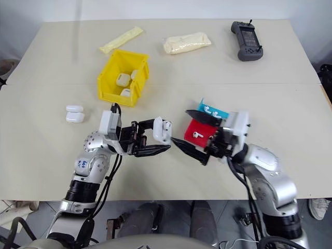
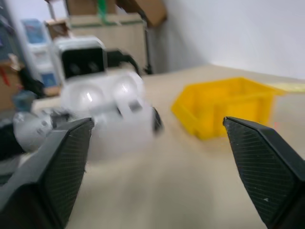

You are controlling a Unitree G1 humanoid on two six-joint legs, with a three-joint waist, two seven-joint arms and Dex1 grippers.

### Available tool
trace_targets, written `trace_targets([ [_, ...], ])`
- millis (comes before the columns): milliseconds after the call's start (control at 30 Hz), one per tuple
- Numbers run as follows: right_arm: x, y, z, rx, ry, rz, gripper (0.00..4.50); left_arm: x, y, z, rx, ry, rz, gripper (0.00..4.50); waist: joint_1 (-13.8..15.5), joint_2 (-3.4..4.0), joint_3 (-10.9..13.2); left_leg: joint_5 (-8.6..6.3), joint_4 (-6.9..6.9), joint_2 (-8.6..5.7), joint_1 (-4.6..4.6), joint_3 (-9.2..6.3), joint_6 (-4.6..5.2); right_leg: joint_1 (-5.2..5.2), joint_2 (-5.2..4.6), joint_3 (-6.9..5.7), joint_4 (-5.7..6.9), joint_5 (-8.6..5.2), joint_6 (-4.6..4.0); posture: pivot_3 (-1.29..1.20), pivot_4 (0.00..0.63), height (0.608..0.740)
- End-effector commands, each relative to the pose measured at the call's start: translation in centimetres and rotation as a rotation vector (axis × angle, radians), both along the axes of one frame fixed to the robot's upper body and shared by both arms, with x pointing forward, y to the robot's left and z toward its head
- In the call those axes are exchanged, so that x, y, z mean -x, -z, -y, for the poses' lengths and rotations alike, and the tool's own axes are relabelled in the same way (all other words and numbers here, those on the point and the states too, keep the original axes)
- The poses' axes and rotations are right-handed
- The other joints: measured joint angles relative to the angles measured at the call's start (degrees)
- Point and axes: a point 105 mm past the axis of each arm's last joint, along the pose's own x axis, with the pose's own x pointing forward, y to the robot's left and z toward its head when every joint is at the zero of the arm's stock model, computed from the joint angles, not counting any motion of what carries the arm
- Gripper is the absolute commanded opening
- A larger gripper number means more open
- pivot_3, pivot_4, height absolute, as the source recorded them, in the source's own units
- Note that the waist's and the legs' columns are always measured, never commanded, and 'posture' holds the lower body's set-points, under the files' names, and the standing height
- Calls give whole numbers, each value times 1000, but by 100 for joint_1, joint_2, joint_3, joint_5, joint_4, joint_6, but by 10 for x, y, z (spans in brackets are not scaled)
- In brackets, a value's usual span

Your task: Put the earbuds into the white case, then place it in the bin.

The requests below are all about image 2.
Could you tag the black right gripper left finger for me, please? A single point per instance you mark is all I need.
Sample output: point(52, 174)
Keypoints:
point(45, 181)

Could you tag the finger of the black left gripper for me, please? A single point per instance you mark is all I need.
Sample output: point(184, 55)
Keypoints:
point(157, 121)

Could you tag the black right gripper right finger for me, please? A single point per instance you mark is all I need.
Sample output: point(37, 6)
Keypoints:
point(269, 171)

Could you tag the yellow plastic bin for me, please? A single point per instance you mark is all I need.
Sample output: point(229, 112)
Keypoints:
point(221, 107)

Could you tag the large cardboard box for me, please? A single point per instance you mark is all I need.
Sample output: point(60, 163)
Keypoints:
point(109, 40)

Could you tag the brown cardboard box red tape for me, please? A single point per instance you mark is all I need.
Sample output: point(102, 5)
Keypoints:
point(9, 83)

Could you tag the open brown cardboard box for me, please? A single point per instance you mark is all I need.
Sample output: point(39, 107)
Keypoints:
point(147, 10)

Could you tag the white water dispenser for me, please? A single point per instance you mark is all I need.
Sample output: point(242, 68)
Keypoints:
point(39, 52)

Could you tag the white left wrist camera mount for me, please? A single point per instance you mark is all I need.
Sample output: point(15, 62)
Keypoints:
point(81, 62)

